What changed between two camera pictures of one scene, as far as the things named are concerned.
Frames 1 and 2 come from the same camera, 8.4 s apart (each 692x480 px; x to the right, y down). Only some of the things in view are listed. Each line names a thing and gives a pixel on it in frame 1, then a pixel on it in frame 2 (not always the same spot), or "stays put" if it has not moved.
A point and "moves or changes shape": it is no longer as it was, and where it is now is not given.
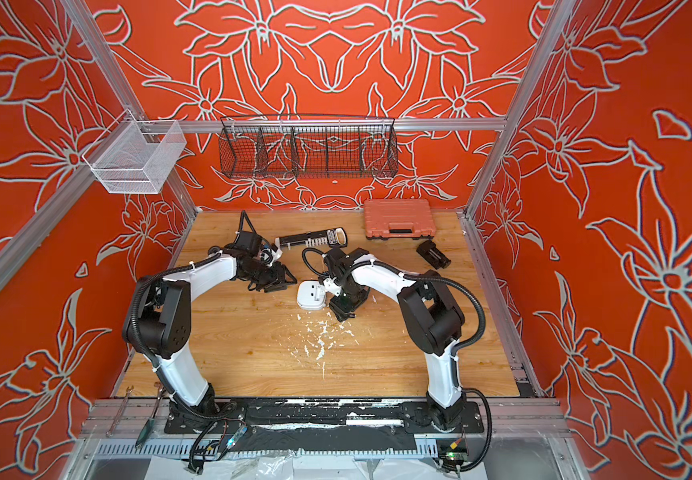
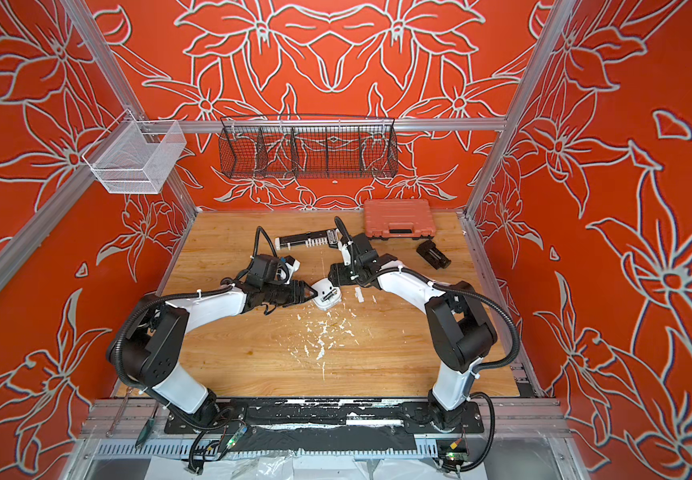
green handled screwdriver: (145, 431) stays put
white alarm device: (311, 296) moves or changes shape
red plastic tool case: (398, 218) stays put
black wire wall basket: (299, 147) stays put
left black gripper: (278, 278) -> (298, 293)
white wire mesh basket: (136, 156) stays put
